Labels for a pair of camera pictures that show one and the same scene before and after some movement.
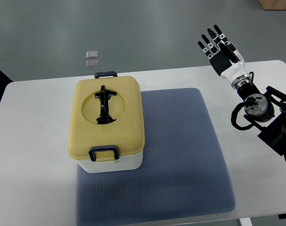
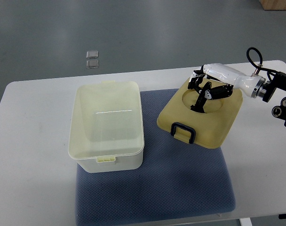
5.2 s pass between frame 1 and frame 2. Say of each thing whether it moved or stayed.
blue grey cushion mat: stayed
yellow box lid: moved
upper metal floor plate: stayed
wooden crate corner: stayed
